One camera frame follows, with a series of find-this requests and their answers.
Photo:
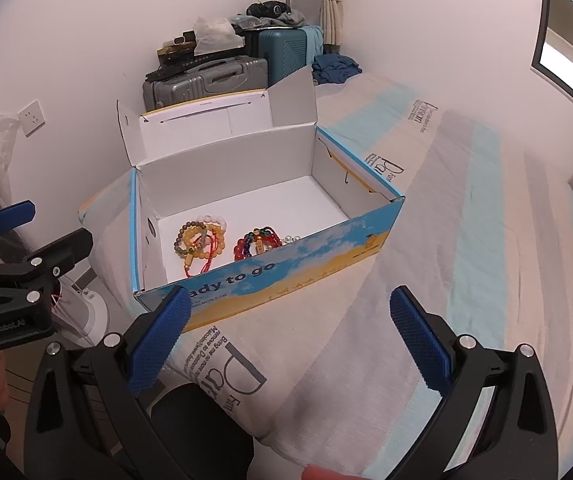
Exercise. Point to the striped bed sheet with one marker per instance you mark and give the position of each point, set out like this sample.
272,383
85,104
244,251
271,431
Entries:
441,270

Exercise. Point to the white round stand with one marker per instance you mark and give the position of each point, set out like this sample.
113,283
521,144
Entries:
86,310

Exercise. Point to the white pearl strand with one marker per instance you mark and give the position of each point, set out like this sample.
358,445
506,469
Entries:
291,237

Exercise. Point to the black bag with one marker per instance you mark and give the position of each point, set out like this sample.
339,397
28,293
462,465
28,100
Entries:
266,9

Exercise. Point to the person's right hand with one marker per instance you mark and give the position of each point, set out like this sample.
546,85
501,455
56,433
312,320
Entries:
329,474

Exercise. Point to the teal suitcase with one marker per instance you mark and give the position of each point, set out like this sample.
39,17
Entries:
286,55

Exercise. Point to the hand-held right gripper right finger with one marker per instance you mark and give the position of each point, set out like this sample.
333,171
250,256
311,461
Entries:
419,345

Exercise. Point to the stack of black items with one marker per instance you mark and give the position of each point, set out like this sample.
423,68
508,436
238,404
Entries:
176,55

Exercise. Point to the dark blue clothes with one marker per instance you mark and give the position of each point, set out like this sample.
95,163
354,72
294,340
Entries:
336,67

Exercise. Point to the white plastic bag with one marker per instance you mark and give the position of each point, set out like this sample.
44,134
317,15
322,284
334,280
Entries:
214,30

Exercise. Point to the grey suitcase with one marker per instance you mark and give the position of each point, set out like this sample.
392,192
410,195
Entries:
206,85

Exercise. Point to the blue and yellow cardboard box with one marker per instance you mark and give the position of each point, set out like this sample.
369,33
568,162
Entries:
266,185

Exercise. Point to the white wall socket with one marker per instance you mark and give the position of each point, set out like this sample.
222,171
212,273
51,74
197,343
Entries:
31,117

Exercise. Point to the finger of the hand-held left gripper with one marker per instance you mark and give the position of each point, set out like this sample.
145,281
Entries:
71,247
11,216

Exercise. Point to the tied beige curtain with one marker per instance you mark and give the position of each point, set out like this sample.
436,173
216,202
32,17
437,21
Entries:
332,10

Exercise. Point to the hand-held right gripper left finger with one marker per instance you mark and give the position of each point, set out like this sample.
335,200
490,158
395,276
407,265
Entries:
161,340

